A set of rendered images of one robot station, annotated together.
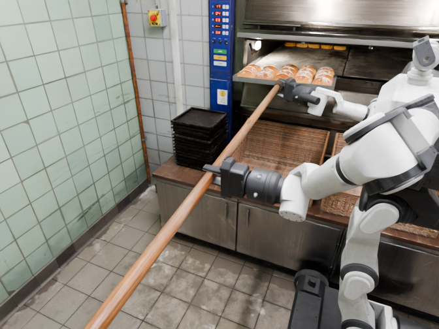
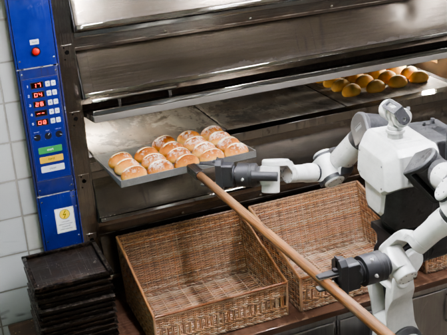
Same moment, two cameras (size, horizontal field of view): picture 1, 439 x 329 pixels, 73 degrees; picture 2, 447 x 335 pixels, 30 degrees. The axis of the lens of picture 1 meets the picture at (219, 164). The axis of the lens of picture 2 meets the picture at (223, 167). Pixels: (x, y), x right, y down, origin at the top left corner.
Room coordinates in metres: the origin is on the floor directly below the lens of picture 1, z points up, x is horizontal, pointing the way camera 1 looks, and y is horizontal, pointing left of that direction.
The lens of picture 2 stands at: (-0.55, 1.62, 2.38)
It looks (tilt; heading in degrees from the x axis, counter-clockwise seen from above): 22 degrees down; 315
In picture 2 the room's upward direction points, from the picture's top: 4 degrees counter-clockwise
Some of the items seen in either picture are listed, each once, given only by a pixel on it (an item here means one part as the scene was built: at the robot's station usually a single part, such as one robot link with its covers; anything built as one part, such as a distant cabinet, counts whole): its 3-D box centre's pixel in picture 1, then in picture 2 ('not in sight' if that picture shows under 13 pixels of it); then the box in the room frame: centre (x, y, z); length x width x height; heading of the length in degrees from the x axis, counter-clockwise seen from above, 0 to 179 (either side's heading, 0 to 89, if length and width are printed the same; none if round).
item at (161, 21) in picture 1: (157, 17); not in sight; (2.18, 0.41, 1.46); 0.10 x 0.07 x 0.10; 67
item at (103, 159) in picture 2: (286, 75); (173, 153); (1.76, -0.39, 1.19); 0.55 x 0.36 x 0.03; 69
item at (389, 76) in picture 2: not in sight; (356, 70); (1.80, -1.69, 1.21); 0.61 x 0.48 x 0.06; 157
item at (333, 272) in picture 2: (213, 168); (326, 273); (0.69, 0.01, 1.22); 0.06 x 0.03 x 0.02; 67
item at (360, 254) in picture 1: (368, 239); (396, 298); (0.85, -0.59, 0.78); 0.18 x 0.15 x 0.47; 157
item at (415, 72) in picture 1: (424, 59); (394, 116); (0.86, -0.58, 1.47); 0.10 x 0.07 x 0.09; 150
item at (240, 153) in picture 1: (276, 157); (200, 274); (1.61, -0.36, 0.72); 0.56 x 0.49 x 0.28; 66
